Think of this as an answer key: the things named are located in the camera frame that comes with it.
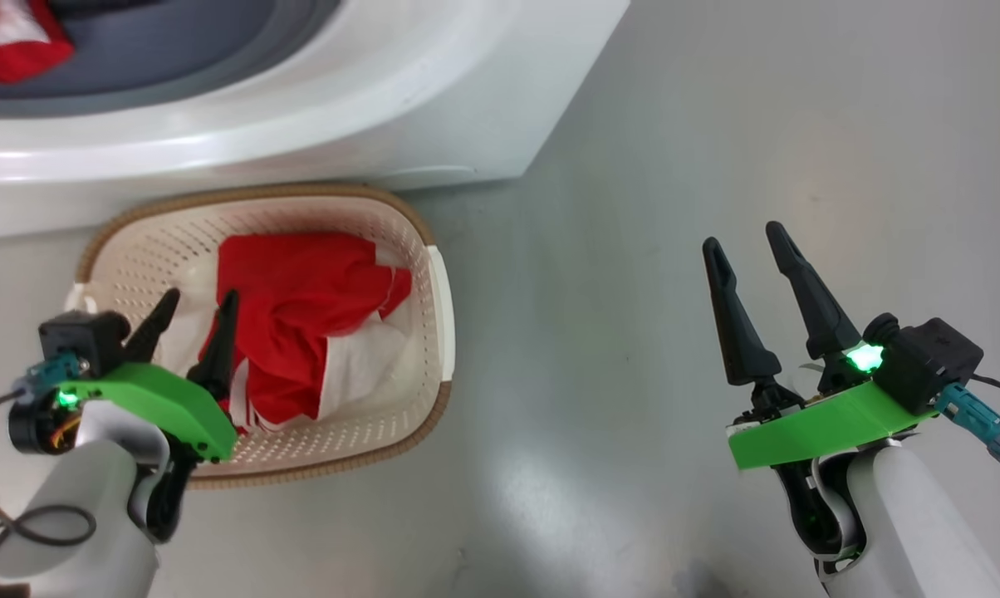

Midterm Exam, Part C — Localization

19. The cream perforated laundry basket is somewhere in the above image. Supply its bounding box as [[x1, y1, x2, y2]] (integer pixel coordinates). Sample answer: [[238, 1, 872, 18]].
[[66, 184, 456, 489]]

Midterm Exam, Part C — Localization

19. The teal camera cable connector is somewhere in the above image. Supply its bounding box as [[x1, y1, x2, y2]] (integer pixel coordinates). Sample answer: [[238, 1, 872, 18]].
[[934, 382, 1000, 463], [14, 352, 86, 395]]

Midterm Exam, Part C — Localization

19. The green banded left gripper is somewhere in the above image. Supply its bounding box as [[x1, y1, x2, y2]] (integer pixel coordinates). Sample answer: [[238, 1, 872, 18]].
[[56, 288, 241, 545]]

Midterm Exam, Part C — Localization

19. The teal right camera cable connector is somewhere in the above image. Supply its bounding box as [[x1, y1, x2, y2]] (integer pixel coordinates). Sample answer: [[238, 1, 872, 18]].
[[934, 382, 1000, 463]]

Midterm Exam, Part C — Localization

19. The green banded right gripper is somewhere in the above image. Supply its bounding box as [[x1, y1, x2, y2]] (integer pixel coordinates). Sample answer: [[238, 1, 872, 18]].
[[702, 220, 939, 578]]

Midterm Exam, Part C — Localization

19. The red and white garment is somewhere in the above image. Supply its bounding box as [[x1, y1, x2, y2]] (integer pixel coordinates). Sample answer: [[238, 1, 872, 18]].
[[161, 233, 422, 433], [0, 0, 76, 84]]

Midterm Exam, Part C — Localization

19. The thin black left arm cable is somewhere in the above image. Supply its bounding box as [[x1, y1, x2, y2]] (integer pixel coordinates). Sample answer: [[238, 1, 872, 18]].
[[0, 390, 98, 598]]

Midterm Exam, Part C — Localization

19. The grey rubber door gasket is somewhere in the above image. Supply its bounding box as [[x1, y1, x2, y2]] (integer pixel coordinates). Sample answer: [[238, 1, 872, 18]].
[[0, 0, 339, 117]]

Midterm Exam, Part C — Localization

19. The teal left camera cable connector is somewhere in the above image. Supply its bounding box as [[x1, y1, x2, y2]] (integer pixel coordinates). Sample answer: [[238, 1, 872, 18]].
[[14, 352, 86, 395]]

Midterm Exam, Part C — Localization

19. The white washing machine body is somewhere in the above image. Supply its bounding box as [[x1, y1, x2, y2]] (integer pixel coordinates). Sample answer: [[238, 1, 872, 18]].
[[0, 0, 631, 240]]

